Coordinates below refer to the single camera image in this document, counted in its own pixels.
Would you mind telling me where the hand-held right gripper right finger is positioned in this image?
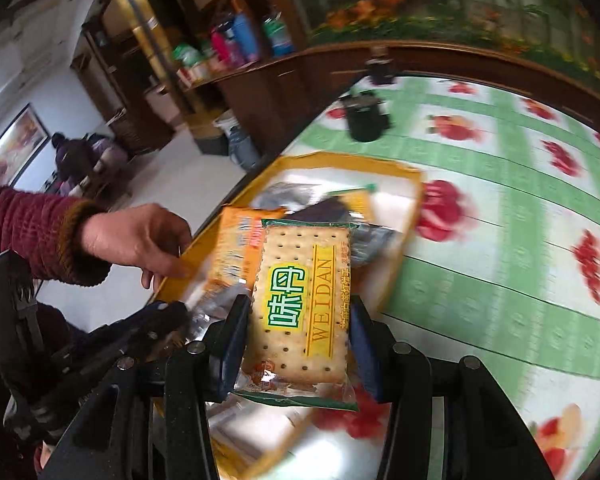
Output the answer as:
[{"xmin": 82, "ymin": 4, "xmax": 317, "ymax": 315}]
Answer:
[{"xmin": 349, "ymin": 295, "xmax": 556, "ymax": 480}]

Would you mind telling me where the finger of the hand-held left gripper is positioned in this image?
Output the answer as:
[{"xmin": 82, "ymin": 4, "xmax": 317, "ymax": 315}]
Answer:
[{"xmin": 86, "ymin": 301, "xmax": 191, "ymax": 362}]

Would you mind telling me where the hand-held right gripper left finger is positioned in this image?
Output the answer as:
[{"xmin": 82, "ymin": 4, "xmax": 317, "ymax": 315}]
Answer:
[{"xmin": 40, "ymin": 292, "xmax": 253, "ymax": 480}]

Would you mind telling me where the square green-edged cracker packet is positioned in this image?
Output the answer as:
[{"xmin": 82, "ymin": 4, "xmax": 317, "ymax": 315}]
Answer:
[{"xmin": 232, "ymin": 217, "xmax": 361, "ymax": 413}]

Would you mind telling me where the small orange snack packet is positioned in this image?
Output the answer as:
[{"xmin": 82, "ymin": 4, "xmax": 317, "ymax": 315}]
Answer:
[{"xmin": 185, "ymin": 205, "xmax": 288, "ymax": 321}]

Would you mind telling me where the dark silver-edged snack packet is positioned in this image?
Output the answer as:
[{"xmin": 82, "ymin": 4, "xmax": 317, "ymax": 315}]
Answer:
[{"xmin": 300, "ymin": 197, "xmax": 406, "ymax": 268}]

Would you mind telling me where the yellow-rimmed white foam tray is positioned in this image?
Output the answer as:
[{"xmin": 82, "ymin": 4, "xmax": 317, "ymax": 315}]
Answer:
[{"xmin": 152, "ymin": 152, "xmax": 426, "ymax": 480}]

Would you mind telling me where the silver foil snack packet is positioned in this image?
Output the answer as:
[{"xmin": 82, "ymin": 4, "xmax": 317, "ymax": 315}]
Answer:
[{"xmin": 252, "ymin": 182, "xmax": 326, "ymax": 216}]

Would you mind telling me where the person's left hand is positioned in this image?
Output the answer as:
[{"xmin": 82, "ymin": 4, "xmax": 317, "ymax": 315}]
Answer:
[{"xmin": 80, "ymin": 204, "xmax": 193, "ymax": 291}]

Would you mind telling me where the grey thermos kettle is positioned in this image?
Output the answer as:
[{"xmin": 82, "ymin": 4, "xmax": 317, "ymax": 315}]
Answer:
[{"xmin": 227, "ymin": 125, "xmax": 261, "ymax": 168}]

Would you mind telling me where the black clamp device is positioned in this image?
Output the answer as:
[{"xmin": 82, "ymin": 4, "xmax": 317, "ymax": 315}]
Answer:
[{"xmin": 340, "ymin": 91, "xmax": 393, "ymax": 143}]

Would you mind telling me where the dark wooden display cabinet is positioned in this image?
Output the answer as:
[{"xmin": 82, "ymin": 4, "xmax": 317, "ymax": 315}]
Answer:
[{"xmin": 70, "ymin": 0, "xmax": 600, "ymax": 161}]

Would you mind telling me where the green white packet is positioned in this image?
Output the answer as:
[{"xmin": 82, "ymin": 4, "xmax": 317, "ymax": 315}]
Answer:
[{"xmin": 172, "ymin": 42, "xmax": 203, "ymax": 68}]

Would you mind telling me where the red bottle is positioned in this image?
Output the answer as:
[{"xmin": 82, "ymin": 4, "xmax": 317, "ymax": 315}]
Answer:
[{"xmin": 210, "ymin": 25, "xmax": 233, "ymax": 68}]

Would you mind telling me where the blue bottle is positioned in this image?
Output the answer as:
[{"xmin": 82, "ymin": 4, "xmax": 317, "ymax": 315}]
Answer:
[{"xmin": 230, "ymin": 10, "xmax": 261, "ymax": 61}]

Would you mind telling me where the bamboo flower painted panel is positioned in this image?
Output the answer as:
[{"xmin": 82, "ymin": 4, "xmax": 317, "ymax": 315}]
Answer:
[{"xmin": 275, "ymin": 0, "xmax": 600, "ymax": 81}]

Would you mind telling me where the framed wall picture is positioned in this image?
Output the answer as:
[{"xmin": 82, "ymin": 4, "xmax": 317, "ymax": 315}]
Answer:
[{"xmin": 0, "ymin": 104, "xmax": 51, "ymax": 186}]

